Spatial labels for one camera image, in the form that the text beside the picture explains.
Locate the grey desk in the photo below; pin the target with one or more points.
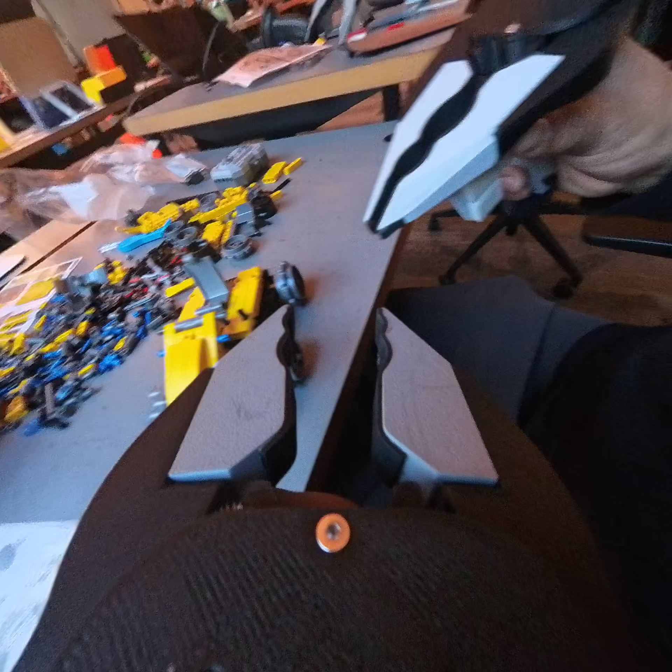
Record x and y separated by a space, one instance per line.
325 220

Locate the tablet device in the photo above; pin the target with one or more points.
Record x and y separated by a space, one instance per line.
71 99

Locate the grey wheel hub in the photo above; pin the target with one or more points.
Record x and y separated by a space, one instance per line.
239 246
183 237

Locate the orange box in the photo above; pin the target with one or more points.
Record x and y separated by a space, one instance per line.
99 57

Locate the printed paper sheet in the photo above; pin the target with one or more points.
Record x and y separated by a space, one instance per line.
267 63

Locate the grey brick panel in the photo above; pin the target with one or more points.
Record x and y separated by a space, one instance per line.
244 215

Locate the yellow curved brick panel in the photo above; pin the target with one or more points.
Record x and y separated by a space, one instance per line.
178 287

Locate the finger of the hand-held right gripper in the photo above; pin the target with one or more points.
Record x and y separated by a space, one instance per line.
420 115
462 152

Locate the black toy tire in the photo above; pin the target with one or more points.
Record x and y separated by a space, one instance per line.
264 206

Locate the white instruction booklet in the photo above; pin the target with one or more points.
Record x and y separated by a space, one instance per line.
26 577

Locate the yellow box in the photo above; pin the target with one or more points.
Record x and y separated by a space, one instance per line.
102 84

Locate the grey brick motor box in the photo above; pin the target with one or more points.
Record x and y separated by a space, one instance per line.
239 165

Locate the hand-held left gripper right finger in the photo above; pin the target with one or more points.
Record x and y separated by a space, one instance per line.
430 414

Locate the pile of small brick pieces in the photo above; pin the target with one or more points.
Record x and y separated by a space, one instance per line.
105 325

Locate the black office chair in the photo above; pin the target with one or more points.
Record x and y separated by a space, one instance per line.
525 220

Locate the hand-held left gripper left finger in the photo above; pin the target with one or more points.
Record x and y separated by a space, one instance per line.
236 409

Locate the wooden side table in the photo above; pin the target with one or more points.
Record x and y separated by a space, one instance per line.
78 128

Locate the person's grey trouser leg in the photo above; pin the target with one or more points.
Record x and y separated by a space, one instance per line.
472 336

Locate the person's right hand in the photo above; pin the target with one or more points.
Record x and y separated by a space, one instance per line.
619 136

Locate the red brick piece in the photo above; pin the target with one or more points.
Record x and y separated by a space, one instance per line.
128 139

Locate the clear plastic bag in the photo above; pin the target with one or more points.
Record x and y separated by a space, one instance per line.
105 183

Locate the yellow toy brick vehicle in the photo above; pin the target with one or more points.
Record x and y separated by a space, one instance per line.
244 299

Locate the tan-edged table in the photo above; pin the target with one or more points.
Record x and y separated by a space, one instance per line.
315 78

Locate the light blue brick blade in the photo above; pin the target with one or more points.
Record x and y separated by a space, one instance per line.
136 242

